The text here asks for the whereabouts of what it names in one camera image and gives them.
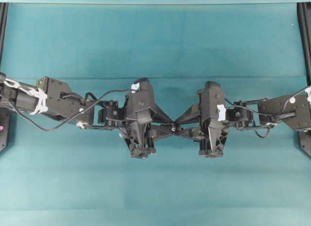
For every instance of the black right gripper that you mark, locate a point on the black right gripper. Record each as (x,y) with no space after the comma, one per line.
(212,133)

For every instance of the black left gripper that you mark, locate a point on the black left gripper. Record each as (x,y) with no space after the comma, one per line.
(135,132)

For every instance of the dark steel threaded shaft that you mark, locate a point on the dark steel threaded shaft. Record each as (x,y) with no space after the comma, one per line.
(172,127)

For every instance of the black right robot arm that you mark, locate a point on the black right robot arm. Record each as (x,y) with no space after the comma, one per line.
(295,111)

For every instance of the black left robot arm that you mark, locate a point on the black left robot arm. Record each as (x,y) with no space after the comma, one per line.
(55,100)

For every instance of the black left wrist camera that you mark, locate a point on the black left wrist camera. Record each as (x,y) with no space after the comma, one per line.
(138,103)

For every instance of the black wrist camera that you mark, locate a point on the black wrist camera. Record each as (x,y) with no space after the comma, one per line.
(212,103)
(138,103)

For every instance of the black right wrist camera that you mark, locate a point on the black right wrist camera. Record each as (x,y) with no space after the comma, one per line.
(212,103)

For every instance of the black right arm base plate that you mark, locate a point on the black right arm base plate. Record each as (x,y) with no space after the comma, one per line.
(302,142)

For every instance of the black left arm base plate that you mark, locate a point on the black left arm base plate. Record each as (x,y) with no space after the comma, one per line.
(5,118)

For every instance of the black right frame rail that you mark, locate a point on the black right frame rail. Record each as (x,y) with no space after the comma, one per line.
(304,21)

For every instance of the black frame rail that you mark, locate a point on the black frame rail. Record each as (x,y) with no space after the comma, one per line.
(304,21)
(3,18)

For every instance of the black left frame rail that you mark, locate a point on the black left frame rail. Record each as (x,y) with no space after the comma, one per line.
(3,18)

